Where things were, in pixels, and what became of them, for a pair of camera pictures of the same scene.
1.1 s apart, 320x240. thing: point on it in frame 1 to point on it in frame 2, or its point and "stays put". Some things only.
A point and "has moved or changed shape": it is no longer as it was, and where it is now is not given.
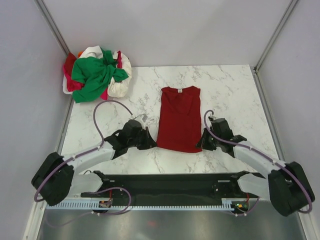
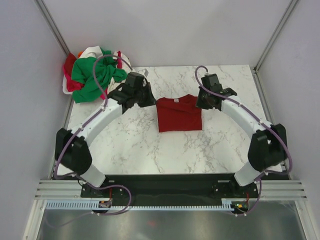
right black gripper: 203,144 to 199,103
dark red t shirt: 180,125 has moved or changed shape
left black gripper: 148,142 to 150,101
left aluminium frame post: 43,7 stays put
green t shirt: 96,74 stays put
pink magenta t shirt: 72,84 stays put
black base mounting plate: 173,187 stays put
